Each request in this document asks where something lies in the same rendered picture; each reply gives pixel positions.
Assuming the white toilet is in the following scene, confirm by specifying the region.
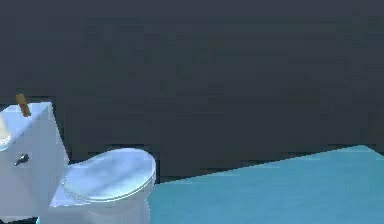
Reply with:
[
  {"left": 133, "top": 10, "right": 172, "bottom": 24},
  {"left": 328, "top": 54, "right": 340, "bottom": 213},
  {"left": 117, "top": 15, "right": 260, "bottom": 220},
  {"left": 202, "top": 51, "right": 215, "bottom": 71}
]
[{"left": 0, "top": 101, "right": 158, "bottom": 224}]

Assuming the brown bottle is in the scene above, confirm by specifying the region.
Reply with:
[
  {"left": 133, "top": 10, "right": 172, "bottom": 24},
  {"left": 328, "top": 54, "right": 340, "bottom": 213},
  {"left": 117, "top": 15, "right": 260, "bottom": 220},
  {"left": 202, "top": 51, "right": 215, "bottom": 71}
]
[{"left": 15, "top": 93, "right": 32, "bottom": 118}]

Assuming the white round object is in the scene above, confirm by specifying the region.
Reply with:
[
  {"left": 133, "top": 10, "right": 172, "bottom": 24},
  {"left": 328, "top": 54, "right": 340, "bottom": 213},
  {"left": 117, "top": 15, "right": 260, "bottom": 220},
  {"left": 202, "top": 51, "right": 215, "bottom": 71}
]
[{"left": 0, "top": 114, "right": 13, "bottom": 152}]

